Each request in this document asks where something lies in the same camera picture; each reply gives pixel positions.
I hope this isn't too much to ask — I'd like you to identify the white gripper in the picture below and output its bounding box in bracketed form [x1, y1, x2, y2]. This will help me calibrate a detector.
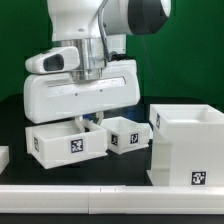
[24, 60, 140, 132]

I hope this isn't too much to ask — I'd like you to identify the white small drawer box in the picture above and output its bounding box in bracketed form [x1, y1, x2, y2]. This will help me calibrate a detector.
[101, 117, 150, 155]

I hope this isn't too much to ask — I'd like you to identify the white drawer with knob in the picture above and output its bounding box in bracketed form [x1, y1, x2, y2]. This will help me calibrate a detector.
[25, 120, 107, 169]

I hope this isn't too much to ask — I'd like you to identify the white drawer cabinet frame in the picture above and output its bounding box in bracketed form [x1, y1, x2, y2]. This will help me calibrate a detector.
[148, 104, 224, 187]

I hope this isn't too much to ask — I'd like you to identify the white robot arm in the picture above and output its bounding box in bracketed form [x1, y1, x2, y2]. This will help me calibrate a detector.
[24, 0, 171, 124]

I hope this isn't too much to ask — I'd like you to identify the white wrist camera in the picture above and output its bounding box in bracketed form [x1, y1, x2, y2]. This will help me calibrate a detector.
[25, 46, 80, 74]

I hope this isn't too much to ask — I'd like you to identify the white front fence rail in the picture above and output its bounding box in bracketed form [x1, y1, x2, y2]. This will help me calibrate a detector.
[0, 185, 224, 215]

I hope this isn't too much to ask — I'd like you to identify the white fence rail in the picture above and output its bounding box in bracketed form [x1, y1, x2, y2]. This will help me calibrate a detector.
[0, 185, 224, 215]
[0, 146, 9, 174]

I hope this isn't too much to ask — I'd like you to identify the white left fence rail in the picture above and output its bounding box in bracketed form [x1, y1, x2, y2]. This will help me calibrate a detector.
[0, 146, 9, 174]

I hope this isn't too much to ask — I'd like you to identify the grey hanging cable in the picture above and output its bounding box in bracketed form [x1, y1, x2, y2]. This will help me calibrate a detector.
[142, 34, 160, 98]

